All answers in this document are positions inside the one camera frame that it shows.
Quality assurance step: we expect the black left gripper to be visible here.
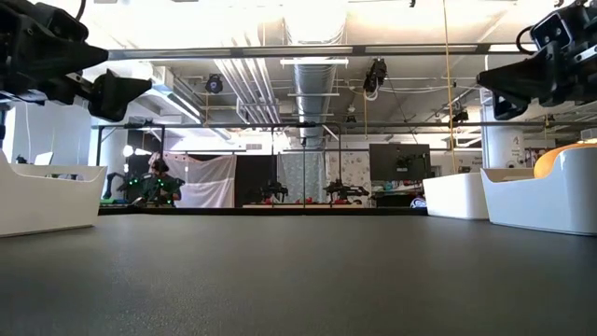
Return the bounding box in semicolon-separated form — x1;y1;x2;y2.
0;32;153;121

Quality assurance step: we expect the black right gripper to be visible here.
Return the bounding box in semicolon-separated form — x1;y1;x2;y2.
476;41;597;121

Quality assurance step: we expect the orange citrus fruit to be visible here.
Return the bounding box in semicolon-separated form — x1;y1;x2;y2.
533;143;584;179

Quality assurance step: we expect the white round column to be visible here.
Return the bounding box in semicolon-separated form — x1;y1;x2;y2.
481;105;527;170

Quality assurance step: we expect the white plastic basket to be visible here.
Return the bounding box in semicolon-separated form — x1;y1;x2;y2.
422;171;490;220
479;145;597;236
0;148;108;238

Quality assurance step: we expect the person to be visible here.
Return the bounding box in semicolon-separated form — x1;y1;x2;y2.
147;157;184;206

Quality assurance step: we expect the black monitor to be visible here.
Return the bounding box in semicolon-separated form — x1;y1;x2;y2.
368;143;432;183

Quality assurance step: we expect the black hanging device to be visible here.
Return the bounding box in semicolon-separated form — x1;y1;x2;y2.
362;57;389;102

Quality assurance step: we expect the white curtain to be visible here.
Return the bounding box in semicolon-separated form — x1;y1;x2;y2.
162;153;238;209

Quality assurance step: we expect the grey overhead crossbar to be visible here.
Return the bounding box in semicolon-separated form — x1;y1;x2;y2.
105;41;537;62

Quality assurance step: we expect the black table mat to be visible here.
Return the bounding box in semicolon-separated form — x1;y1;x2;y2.
0;212;597;336

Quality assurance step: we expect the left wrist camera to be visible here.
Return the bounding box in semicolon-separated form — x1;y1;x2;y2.
27;0;90;43

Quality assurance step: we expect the black ceiling camera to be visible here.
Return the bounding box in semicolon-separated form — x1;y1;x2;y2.
204;73;225;95

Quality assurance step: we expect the black background rig frame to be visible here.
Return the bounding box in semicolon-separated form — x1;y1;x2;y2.
95;120;484;209

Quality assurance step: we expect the silver ventilation duct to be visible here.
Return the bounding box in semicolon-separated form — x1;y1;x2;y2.
291;63;338;148

